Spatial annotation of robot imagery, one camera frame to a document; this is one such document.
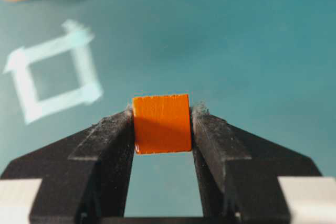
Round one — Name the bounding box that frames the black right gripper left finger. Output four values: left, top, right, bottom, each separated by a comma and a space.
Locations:
1, 108, 134, 223

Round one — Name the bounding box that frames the white tape square marker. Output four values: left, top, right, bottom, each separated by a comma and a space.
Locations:
3, 19, 103, 124

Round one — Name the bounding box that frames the orange wooden block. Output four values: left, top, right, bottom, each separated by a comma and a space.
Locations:
132, 94, 192, 154

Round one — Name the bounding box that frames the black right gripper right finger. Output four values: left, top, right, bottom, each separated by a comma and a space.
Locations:
191, 104, 321, 223

